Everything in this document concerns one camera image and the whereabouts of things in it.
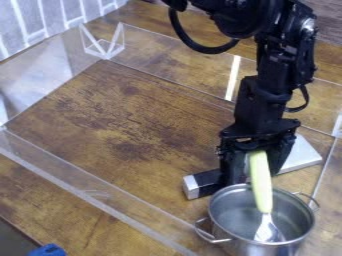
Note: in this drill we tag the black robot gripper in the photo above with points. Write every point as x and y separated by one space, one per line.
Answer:
259 128

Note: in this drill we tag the small silver pot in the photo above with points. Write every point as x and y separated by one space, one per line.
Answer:
245 232

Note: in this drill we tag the clear acrylic barrier panel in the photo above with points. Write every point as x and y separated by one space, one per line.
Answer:
102 134

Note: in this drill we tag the clear acrylic corner bracket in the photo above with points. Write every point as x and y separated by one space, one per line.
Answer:
102 48

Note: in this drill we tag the grey flat metal box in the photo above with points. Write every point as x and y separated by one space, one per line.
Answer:
302 156

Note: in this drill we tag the black and silver block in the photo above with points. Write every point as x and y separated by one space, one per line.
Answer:
202 184

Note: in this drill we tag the yellow handled metal spoon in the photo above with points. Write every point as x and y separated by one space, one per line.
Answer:
262 183

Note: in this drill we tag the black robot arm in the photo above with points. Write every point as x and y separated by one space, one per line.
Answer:
282 26

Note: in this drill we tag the blue object at corner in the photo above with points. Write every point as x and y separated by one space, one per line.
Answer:
48 250

